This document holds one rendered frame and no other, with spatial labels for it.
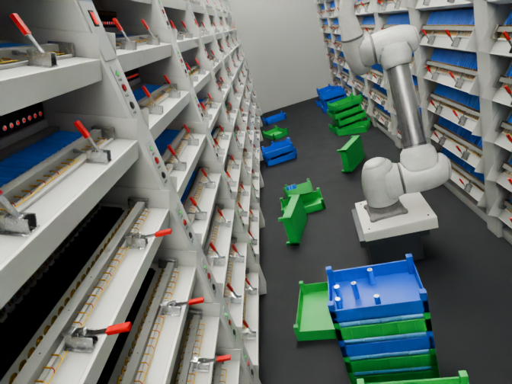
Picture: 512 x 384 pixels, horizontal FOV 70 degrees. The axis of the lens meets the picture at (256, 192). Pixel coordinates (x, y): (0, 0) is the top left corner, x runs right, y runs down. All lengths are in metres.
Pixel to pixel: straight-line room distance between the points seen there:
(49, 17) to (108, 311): 0.61
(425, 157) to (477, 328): 0.72
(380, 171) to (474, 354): 0.80
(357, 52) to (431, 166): 0.61
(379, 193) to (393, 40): 0.68
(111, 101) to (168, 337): 0.54
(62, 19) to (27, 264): 0.56
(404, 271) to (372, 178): 0.54
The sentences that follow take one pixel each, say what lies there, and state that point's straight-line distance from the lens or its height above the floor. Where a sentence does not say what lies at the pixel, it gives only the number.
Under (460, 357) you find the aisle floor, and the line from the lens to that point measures 1.61.
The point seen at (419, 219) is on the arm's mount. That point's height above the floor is 0.26.
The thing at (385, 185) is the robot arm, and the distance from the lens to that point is 1.81.
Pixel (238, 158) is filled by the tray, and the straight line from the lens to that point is 2.38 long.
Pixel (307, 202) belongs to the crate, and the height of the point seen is 0.00.
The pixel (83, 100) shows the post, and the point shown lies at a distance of 0.95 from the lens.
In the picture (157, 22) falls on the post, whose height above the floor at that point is 1.37.
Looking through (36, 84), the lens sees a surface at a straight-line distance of 0.69.
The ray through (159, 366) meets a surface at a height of 0.72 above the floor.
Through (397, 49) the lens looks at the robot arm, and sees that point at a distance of 1.84.
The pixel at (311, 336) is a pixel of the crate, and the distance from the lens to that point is 1.70.
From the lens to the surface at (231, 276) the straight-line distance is 1.60.
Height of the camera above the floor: 1.25
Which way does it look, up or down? 23 degrees down
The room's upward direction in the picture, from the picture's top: 19 degrees counter-clockwise
